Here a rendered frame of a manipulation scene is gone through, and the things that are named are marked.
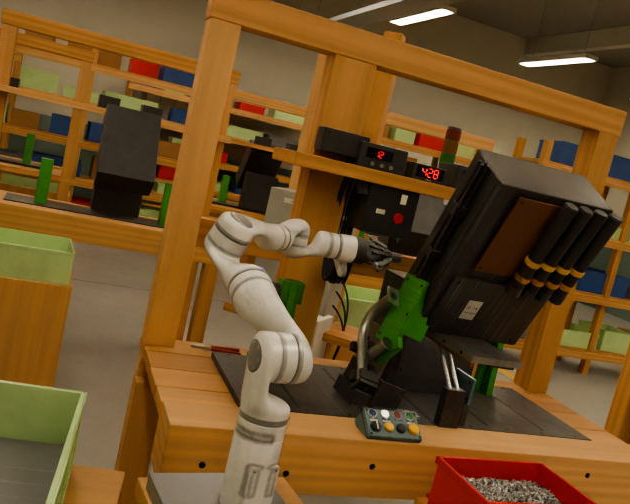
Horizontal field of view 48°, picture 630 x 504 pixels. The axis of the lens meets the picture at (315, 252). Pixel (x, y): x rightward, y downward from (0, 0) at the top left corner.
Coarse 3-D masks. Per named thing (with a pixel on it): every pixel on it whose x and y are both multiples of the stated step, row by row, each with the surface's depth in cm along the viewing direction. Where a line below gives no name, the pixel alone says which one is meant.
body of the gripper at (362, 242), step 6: (360, 240) 193; (366, 240) 199; (360, 246) 192; (366, 246) 193; (360, 252) 192; (366, 252) 193; (360, 258) 193; (366, 258) 194; (372, 258) 194; (378, 258) 196
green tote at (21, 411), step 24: (0, 384) 140; (24, 384) 142; (0, 408) 141; (24, 408) 142; (48, 408) 143; (72, 408) 144; (0, 432) 142; (24, 432) 143; (48, 432) 144; (72, 432) 126; (72, 456) 142
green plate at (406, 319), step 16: (400, 288) 204; (416, 288) 197; (400, 304) 201; (416, 304) 194; (384, 320) 204; (400, 320) 197; (416, 320) 197; (384, 336) 201; (400, 336) 195; (416, 336) 198
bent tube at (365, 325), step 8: (392, 288) 203; (384, 296) 203; (392, 296) 204; (376, 304) 205; (384, 304) 203; (392, 304) 200; (368, 312) 207; (376, 312) 206; (368, 320) 207; (360, 328) 207; (368, 328) 207; (360, 336) 206; (360, 344) 204; (360, 352) 202; (360, 360) 200
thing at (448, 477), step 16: (448, 464) 162; (464, 464) 168; (480, 464) 170; (496, 464) 172; (512, 464) 174; (528, 464) 175; (448, 480) 161; (464, 480) 155; (480, 480) 167; (496, 480) 169; (512, 480) 172; (528, 480) 176; (544, 480) 175; (560, 480) 170; (432, 496) 166; (448, 496) 160; (464, 496) 155; (480, 496) 149; (496, 496) 160; (512, 496) 163; (528, 496) 162; (544, 496) 165; (560, 496) 169; (576, 496) 165
